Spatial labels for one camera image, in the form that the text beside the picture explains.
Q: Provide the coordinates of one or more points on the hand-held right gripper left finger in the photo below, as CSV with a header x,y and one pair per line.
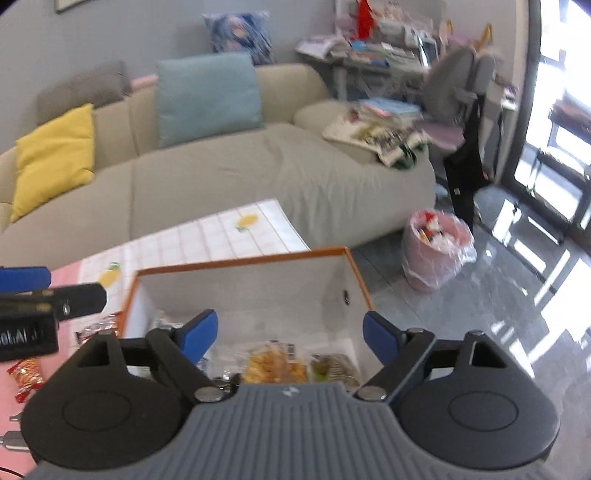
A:
x,y
201,330

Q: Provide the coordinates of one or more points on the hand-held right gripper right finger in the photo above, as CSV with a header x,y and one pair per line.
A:
x,y
376,332

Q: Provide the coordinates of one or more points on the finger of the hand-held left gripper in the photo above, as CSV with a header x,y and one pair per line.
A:
x,y
25,278
78,297

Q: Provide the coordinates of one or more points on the clear green snack packet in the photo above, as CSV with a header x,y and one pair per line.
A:
x,y
334,367

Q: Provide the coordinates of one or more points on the clear yellow snack packet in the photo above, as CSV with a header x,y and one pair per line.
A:
x,y
272,364

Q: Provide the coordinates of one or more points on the orange cardboard box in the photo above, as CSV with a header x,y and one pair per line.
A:
x,y
277,286

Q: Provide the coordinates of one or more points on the red foil snack packet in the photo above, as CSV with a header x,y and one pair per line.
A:
x,y
99,328

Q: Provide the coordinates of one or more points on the orange striped stick snack packet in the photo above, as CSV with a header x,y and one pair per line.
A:
x,y
27,376

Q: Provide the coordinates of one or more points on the pink trash bin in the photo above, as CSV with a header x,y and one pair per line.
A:
x,y
434,258

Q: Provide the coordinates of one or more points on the lemon print tablecloth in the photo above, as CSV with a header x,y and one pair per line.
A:
x,y
207,235

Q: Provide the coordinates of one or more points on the yellow pillow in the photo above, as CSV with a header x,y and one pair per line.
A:
x,y
51,161

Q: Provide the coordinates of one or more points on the beige fabric sofa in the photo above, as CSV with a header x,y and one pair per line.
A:
x,y
231,184

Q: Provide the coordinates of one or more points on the black hanging garment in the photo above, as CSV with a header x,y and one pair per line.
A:
x,y
466,180

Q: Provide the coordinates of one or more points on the printed tote bag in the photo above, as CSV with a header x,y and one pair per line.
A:
x,y
369,138

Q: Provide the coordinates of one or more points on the grey striped pillow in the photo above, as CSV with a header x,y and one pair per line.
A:
x,y
78,90

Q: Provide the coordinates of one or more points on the pink cushion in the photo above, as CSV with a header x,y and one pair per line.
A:
x,y
143,83

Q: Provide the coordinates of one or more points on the stack of books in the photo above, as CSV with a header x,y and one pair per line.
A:
x,y
392,108

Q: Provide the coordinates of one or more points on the light blue pillow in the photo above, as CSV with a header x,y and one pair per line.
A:
x,y
207,97

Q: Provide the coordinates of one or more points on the grey white desk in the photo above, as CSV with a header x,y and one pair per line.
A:
x,y
351,78

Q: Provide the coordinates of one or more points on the grey office chair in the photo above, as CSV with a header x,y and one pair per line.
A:
x,y
455,83

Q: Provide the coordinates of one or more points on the metal rack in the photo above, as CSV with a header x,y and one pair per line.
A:
x,y
572,129

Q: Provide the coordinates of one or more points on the printed picture pillow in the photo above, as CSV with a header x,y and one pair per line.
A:
x,y
240,34

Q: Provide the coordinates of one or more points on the red paper bag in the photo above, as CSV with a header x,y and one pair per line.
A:
x,y
364,18

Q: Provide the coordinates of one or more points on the glass balcony door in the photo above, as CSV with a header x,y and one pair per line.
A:
x,y
554,55

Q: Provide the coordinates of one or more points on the framed wall picture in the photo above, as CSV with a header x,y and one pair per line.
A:
x,y
81,5

